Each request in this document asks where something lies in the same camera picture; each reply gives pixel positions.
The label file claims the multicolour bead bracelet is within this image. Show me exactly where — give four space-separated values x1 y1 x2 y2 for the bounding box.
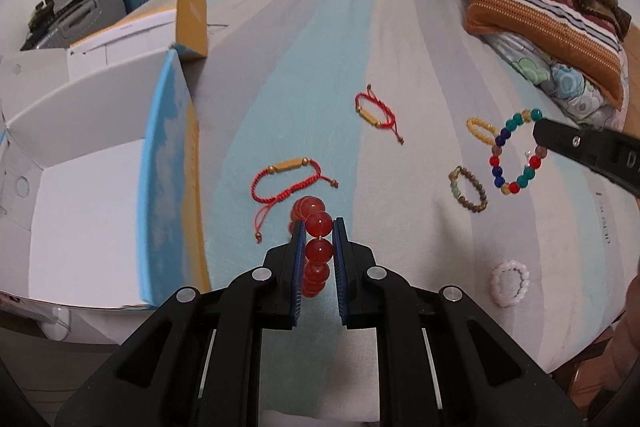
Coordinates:
487 107 546 196

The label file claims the red cord bracelet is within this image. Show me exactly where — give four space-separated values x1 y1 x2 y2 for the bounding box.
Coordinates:
250 156 340 244
354 84 405 146

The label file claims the dark bundle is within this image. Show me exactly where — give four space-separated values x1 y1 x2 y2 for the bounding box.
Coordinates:
26 0 57 34

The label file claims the red bead bracelet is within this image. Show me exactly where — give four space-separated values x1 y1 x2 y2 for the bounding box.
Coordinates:
288 195 335 299

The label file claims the striped pillow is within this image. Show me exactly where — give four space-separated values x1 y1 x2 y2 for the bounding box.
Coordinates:
464 0 629 108

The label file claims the white cardboard box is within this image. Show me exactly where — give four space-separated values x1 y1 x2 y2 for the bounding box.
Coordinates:
0 0 214 311

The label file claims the pale pink bead bracelet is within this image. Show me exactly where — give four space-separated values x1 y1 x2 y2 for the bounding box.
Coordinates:
489 259 531 307

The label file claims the brown green bead bracelet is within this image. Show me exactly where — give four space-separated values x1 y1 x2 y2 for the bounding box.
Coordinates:
448 165 489 214

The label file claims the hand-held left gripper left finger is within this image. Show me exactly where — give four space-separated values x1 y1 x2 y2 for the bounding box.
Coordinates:
54 220 307 427

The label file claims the yellow bead bracelet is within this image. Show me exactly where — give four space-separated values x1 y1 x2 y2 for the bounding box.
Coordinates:
466 117 499 148

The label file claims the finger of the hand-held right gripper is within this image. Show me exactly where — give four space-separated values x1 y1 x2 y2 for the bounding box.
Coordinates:
532 118 608 174

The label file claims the floral quilt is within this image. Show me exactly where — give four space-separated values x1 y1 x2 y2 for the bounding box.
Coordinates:
487 32 627 130

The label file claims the grey suitcase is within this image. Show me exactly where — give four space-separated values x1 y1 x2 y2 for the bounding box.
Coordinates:
20 0 129 53

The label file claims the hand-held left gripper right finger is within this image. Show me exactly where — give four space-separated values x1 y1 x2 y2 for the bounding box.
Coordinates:
333 217 584 427

